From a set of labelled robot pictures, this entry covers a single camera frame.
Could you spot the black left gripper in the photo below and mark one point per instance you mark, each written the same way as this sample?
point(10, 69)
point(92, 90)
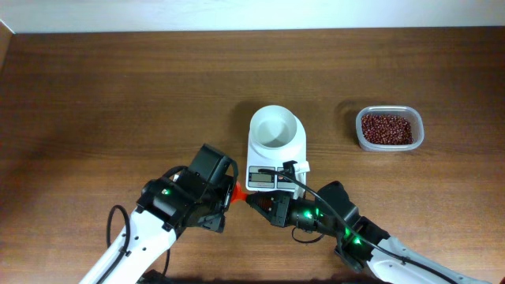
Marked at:
point(217, 222)

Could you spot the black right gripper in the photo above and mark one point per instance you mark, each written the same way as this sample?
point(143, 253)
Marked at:
point(280, 211)

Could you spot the red measuring scoop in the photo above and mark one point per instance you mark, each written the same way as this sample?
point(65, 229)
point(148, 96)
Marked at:
point(238, 194)

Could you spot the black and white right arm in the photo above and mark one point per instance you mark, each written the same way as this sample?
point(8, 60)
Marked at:
point(361, 244)

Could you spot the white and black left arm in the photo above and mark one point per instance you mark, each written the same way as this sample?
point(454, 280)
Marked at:
point(149, 231)

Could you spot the white digital kitchen scale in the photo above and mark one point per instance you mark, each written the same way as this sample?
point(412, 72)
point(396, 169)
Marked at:
point(259, 157)

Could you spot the white round bowl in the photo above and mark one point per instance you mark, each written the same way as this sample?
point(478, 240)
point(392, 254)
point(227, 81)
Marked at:
point(273, 126)

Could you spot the red adzuki beans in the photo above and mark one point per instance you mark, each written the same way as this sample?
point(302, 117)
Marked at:
point(386, 129)

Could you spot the clear plastic container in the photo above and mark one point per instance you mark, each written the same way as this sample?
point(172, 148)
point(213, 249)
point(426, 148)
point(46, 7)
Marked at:
point(409, 113)

